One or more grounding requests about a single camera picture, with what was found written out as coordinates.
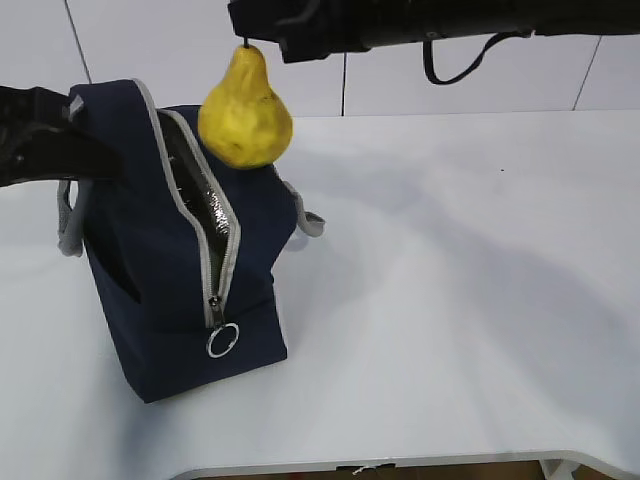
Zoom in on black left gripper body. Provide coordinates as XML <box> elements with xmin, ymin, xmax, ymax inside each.
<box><xmin>1</xmin><ymin>86</ymin><xmax>69</xmax><ymax>187</ymax></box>

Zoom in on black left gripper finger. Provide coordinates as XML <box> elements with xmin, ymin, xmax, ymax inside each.
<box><xmin>9</xmin><ymin>130</ymin><xmax>122</xmax><ymax>182</ymax></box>

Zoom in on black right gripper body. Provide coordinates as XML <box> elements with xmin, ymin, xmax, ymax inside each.
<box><xmin>227</xmin><ymin>0</ymin><xmax>381</xmax><ymax>64</ymax></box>

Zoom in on yellow pear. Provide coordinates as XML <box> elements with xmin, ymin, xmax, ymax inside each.
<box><xmin>197</xmin><ymin>45</ymin><xmax>293</xmax><ymax>170</ymax></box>

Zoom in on navy blue lunch bag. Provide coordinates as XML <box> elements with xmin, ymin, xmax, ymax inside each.
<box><xmin>58</xmin><ymin>80</ymin><xmax>325</xmax><ymax>403</ymax></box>

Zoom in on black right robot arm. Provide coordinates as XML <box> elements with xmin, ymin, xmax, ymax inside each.
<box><xmin>228</xmin><ymin>0</ymin><xmax>639</xmax><ymax>63</ymax></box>

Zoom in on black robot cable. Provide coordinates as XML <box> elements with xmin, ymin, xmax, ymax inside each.
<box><xmin>422</xmin><ymin>32</ymin><xmax>511</xmax><ymax>85</ymax></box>

